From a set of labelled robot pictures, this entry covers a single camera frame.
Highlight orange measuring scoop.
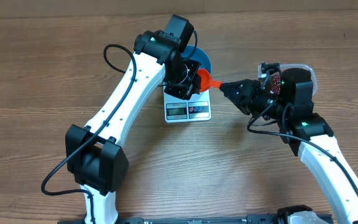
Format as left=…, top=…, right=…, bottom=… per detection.
left=197, top=68, right=223, bottom=92

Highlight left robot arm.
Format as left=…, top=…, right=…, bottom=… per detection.
left=65, top=15, right=201, bottom=223

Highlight red adzuki beans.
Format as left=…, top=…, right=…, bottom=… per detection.
left=272, top=74, right=282, bottom=95

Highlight clear plastic food container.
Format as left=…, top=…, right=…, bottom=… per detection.
left=257, top=63, right=318, bottom=96

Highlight white digital kitchen scale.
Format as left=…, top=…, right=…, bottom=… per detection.
left=163, top=90, right=211, bottom=123

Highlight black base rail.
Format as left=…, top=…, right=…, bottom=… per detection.
left=57, top=205, right=335, bottom=224

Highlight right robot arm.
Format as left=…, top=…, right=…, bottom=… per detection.
left=219, top=64, right=358, bottom=223

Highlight teal plastic bowl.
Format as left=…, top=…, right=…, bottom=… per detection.
left=181, top=45, right=213, bottom=73

